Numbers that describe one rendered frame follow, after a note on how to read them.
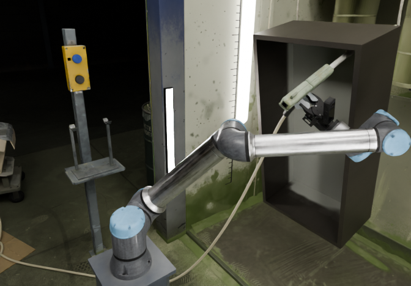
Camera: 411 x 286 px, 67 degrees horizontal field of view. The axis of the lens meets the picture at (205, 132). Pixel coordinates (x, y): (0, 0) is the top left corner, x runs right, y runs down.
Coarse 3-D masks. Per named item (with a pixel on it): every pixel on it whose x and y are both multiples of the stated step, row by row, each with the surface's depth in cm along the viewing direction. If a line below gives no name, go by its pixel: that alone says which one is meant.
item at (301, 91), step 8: (344, 56) 138; (336, 64) 136; (320, 72) 131; (328, 72) 131; (312, 80) 128; (320, 80) 129; (296, 88) 125; (304, 88) 125; (312, 88) 127; (288, 96) 122; (296, 96) 123; (304, 96) 126; (280, 104) 125; (288, 104) 121; (288, 112) 140
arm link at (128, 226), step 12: (120, 216) 135; (132, 216) 135; (144, 216) 137; (120, 228) 129; (132, 228) 130; (144, 228) 137; (120, 240) 131; (132, 240) 131; (144, 240) 138; (120, 252) 133; (132, 252) 134
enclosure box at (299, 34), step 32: (288, 32) 160; (320, 32) 151; (352, 32) 143; (384, 32) 135; (256, 64) 175; (288, 64) 195; (320, 64) 183; (352, 64) 168; (384, 64) 143; (256, 96) 185; (320, 96) 192; (352, 96) 137; (384, 96) 154; (288, 128) 217; (352, 128) 143; (288, 160) 229; (320, 160) 213; (352, 160) 154; (288, 192) 230; (320, 192) 225; (352, 192) 167; (320, 224) 200; (352, 224) 182
